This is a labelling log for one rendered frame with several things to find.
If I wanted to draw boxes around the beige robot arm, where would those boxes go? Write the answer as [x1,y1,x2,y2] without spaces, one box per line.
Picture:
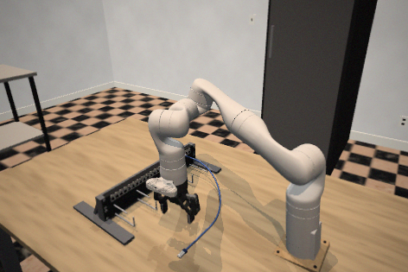
[146,79,326,261]

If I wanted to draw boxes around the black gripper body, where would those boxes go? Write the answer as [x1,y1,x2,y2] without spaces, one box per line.
[169,179,189,205]

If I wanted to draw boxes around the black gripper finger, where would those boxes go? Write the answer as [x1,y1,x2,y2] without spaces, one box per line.
[174,193,201,224]
[154,192,170,214]

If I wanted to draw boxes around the white and dark blue plug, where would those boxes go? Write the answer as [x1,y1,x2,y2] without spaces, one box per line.
[177,249,188,258]

